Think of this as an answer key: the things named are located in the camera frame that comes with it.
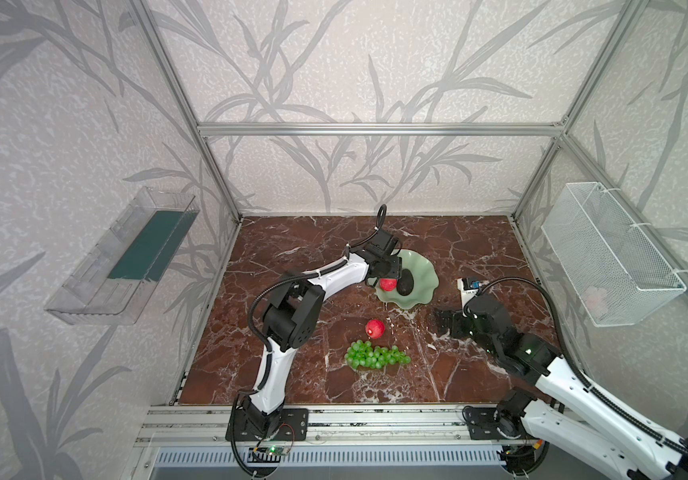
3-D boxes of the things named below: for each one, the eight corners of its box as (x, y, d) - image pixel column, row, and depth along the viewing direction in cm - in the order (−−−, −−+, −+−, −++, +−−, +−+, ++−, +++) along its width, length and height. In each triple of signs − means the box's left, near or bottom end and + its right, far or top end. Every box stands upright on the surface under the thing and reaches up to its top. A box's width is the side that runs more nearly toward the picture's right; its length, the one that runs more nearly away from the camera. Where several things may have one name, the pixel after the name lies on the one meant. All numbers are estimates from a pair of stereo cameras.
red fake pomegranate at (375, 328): (363, 334, 91) (363, 328, 88) (370, 322, 94) (370, 315, 90) (378, 342, 90) (378, 336, 86) (384, 330, 92) (385, 323, 89)
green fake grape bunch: (346, 369, 84) (345, 364, 81) (346, 345, 89) (346, 339, 85) (408, 369, 84) (410, 364, 81) (405, 345, 89) (407, 339, 85)
